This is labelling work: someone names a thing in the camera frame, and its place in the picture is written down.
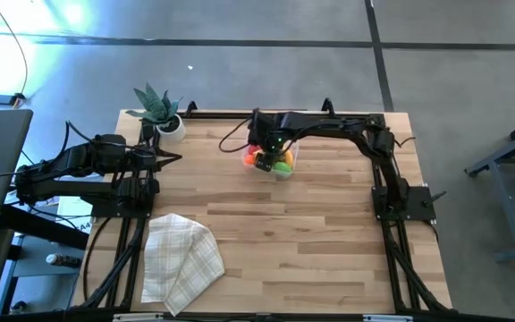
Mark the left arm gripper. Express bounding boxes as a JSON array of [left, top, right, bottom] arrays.
[[124, 145, 183, 174]]

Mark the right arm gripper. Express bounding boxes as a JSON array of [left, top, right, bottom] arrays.
[[254, 131, 289, 174]]

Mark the clear plastic tupperware container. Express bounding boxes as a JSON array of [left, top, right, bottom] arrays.
[[241, 138, 301, 181]]

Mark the green plant in white pot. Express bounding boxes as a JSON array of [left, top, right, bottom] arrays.
[[125, 82, 187, 144]]

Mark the white checked cloth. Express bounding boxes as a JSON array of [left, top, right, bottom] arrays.
[[139, 213, 226, 318]]

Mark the white paper sheet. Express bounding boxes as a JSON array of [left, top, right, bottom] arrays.
[[55, 196, 93, 234]]

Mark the black side desk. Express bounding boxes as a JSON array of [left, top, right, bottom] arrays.
[[0, 203, 89, 322]]

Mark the dark bottle white cap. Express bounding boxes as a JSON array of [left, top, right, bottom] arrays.
[[45, 252, 83, 268]]

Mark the white table edge clamp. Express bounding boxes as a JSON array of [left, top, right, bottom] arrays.
[[363, 314, 414, 322], [113, 312, 165, 322]]

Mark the blue grey metal cart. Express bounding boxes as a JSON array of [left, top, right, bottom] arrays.
[[464, 105, 515, 264]]

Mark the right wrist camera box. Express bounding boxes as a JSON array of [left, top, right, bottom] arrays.
[[249, 110, 281, 138]]

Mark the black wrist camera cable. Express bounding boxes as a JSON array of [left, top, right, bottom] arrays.
[[218, 114, 257, 154]]

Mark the black aluminium table frame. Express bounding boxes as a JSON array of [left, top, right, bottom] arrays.
[[72, 97, 453, 321]]

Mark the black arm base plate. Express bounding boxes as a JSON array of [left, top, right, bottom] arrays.
[[90, 196, 155, 219], [371, 184, 447, 222]]

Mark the orange floor cable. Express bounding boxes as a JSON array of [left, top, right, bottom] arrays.
[[0, 0, 30, 97]]

